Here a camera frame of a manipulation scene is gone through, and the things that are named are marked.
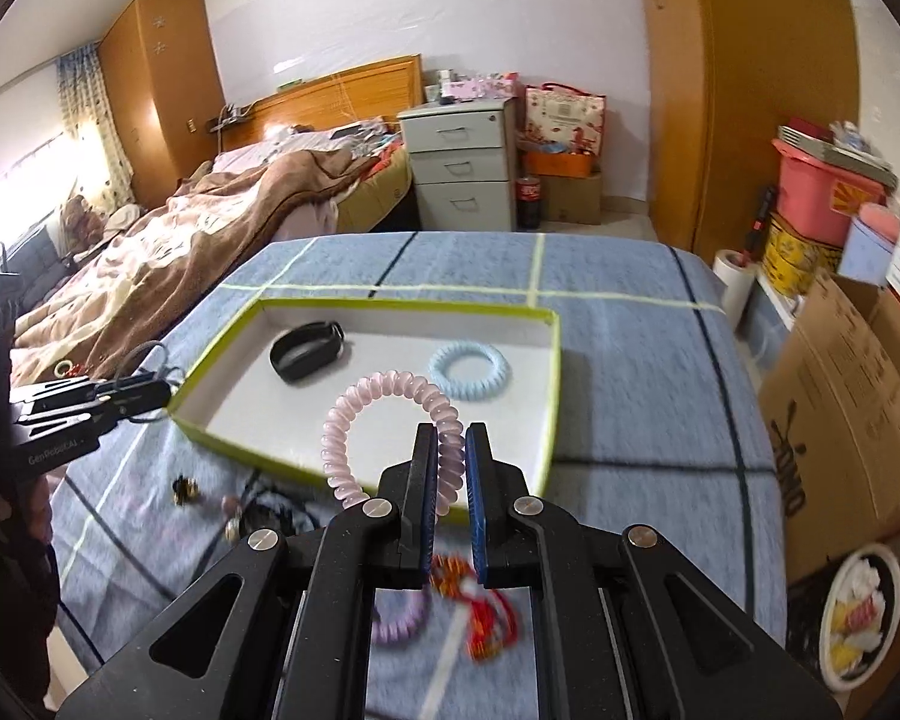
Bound clear plastic storage box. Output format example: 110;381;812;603
742;285;803;361

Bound pale blue pink-lidded bucket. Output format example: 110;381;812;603
840;202;900;286

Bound purple spiral hair tie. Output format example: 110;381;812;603
371;586;430;644

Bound grey drawer cabinet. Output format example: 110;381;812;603
397;96;517;232

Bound orange box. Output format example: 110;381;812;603
523;150;595;178

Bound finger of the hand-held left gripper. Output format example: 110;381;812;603
94;375;173;404
82;399;169;432

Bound patterned curtain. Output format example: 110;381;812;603
54;43;132;211

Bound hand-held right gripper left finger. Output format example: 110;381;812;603
58;424;440;720

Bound brown blanket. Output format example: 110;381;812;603
11;146;391;383

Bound small wooden wardrobe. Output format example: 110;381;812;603
96;0;227;211

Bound pink packet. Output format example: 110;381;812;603
439;71;518;102

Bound wooden bed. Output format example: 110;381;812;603
7;54;425;391

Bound pink plastic bin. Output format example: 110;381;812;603
771;136;890;248

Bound green-edged white cardboard box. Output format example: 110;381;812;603
166;298;562;526

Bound pink spiral hair tie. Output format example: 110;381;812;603
321;370;466;518

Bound red black tool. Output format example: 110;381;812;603
750;187;777;252

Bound white paper roll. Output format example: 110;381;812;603
714;249;758;327

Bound cola bottle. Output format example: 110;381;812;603
516;174;545;232

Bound yellow tin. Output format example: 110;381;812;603
763;214;845;297

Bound blue plaid tablecloth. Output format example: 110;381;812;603
49;231;788;720

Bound person's left hand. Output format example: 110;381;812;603
0;474;55;552

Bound small cardboard box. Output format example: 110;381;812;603
544;172;602;224

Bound blue spiral hair tie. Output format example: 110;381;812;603
427;341;512;396

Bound brown plush toy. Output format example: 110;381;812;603
60;195;110;241

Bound red gift bag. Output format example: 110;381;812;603
523;82;607;158

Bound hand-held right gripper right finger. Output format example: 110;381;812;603
465;422;845;720

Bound black fitness band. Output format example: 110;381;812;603
270;321;346;385

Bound round badge black hair tie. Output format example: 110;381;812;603
221;472;327;545

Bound large cardboard box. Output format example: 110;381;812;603
757;274;900;586

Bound person's left forearm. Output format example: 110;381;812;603
0;540;61;702

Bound large wooden wardrobe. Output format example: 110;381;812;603
637;0;860;256

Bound black trash bin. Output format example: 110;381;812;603
784;544;900;695

